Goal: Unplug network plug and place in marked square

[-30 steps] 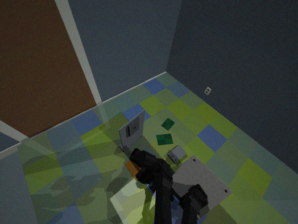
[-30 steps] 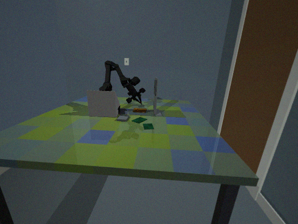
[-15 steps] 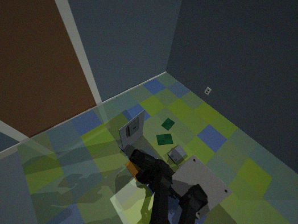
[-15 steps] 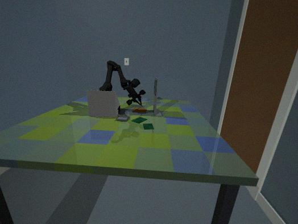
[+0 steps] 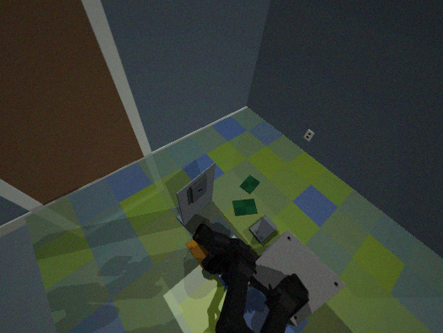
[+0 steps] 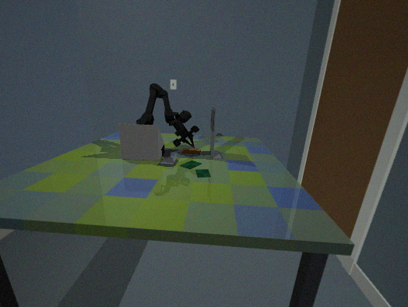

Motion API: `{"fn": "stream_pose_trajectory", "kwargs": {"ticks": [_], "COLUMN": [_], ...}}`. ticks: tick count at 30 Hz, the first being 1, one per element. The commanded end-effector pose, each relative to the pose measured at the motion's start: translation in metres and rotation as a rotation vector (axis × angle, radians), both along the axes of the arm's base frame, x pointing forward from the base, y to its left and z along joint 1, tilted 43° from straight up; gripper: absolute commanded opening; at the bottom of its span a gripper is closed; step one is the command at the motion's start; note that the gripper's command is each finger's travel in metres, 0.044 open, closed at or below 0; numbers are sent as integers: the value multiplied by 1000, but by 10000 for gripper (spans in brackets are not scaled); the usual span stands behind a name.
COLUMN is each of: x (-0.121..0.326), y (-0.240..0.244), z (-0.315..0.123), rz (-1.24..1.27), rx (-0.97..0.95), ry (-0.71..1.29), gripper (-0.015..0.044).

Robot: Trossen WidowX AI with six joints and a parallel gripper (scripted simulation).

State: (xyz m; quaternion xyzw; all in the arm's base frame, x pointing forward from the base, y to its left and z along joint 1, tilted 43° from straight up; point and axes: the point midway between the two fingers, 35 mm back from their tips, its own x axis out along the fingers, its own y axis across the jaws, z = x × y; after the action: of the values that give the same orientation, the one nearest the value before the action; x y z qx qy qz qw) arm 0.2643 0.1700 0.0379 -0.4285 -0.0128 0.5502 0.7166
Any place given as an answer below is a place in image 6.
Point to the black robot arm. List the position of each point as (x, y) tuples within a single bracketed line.
[(156, 91)]

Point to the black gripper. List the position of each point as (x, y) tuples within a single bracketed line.
[(183, 132)]

